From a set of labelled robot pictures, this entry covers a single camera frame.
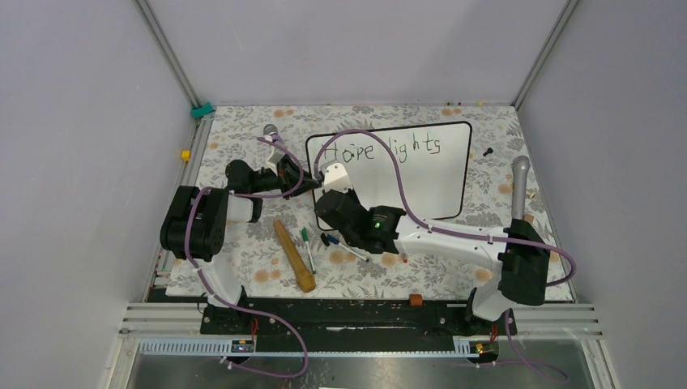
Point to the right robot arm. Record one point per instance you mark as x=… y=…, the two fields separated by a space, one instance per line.
x=516 y=254

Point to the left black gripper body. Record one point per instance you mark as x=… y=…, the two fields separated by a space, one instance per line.
x=286 y=181

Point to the green cap whiteboard marker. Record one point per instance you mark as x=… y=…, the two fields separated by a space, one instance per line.
x=308 y=246

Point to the purple glitter microphone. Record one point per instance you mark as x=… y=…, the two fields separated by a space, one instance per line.
x=270 y=130

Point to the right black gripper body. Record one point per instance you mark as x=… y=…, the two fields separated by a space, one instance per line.
x=353 y=196

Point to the white whiteboard black frame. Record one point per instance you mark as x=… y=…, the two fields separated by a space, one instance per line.
x=426 y=163

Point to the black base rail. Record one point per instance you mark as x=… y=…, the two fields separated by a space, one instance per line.
x=351 y=325

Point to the blue cap whiteboard marker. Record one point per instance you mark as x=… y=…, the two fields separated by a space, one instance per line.
x=338 y=243

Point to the floral patterned table mat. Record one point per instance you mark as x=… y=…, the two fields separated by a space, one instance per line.
x=257 y=258

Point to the teal corner clip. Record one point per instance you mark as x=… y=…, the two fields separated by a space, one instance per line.
x=202 y=111

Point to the orange cylinder block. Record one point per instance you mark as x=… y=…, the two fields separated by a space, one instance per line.
x=415 y=300

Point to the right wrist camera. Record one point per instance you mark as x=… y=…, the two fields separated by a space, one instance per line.
x=335 y=177

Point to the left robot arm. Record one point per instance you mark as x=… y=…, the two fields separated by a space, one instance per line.
x=194 y=227

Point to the silver grey microphone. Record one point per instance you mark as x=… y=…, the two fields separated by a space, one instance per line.
x=520 y=170

